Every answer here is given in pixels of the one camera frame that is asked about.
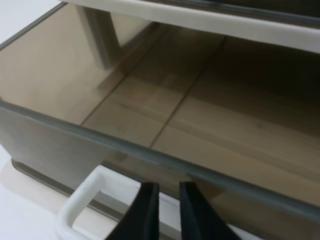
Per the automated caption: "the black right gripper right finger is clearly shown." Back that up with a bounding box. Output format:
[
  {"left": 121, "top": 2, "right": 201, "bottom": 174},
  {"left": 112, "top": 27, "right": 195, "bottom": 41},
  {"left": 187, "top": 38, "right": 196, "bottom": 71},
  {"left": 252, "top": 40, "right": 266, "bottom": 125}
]
[{"left": 179, "top": 181, "right": 236, "bottom": 240}]

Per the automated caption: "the white plastic drawer cabinet frame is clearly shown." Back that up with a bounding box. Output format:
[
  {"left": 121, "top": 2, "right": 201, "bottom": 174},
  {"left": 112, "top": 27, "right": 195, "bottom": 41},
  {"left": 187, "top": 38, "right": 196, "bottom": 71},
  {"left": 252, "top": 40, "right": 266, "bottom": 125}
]
[{"left": 109, "top": 0, "right": 320, "bottom": 55}]

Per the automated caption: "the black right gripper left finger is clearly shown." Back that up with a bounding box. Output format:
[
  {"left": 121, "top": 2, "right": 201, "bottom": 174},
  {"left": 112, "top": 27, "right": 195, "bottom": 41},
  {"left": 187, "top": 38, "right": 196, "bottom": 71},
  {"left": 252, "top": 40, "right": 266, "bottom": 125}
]
[{"left": 107, "top": 182, "right": 160, "bottom": 240}]

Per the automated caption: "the dark translucent drawer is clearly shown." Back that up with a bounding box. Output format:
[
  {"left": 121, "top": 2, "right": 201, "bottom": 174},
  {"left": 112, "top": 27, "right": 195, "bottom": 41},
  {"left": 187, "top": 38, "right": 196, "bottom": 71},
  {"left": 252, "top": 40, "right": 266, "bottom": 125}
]
[{"left": 0, "top": 3, "right": 320, "bottom": 240}]

